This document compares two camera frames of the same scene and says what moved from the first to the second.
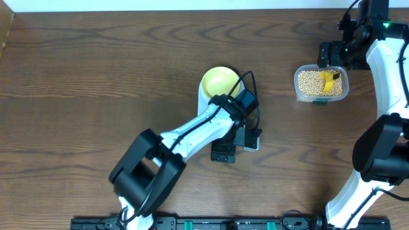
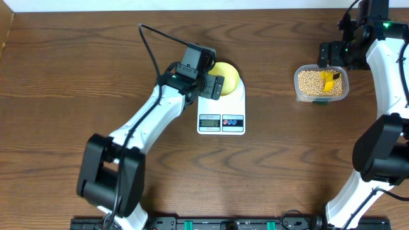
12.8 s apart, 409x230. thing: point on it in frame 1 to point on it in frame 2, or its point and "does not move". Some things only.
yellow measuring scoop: [329, 77] does not move
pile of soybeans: [311, 84] does not move
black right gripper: [335, 47] does not move
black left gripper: [219, 150] to [209, 92]
